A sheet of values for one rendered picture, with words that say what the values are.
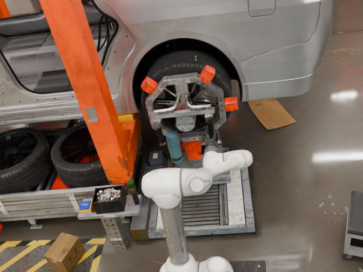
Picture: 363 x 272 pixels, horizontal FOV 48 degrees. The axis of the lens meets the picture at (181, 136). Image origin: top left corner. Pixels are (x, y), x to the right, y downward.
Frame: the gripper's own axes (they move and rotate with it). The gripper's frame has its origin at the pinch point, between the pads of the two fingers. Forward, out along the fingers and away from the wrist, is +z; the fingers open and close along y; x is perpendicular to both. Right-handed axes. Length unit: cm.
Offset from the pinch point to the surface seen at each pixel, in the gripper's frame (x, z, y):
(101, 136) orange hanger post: 12, -12, -69
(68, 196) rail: -49, -2, -115
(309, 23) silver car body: 47, 41, 69
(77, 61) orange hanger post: 67, -12, -67
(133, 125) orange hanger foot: -15, 34, -61
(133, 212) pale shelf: -38, -33, -57
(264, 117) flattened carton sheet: -82, 117, 46
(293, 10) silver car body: 57, 41, 59
